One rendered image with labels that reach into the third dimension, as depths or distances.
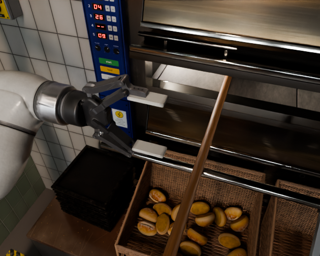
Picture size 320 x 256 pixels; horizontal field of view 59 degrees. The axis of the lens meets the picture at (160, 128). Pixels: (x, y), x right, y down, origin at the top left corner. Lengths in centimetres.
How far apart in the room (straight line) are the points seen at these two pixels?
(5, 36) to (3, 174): 100
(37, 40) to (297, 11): 105
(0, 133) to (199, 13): 70
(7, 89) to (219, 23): 66
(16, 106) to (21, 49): 90
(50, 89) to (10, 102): 8
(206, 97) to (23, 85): 74
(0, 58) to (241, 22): 118
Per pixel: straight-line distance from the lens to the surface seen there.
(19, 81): 66
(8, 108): 65
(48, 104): 61
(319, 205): 93
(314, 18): 100
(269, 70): 90
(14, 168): 66
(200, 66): 92
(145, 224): 139
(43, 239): 153
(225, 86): 119
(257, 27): 99
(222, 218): 143
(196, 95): 117
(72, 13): 124
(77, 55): 132
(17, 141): 65
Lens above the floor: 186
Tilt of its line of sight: 43 degrees down
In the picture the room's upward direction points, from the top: straight up
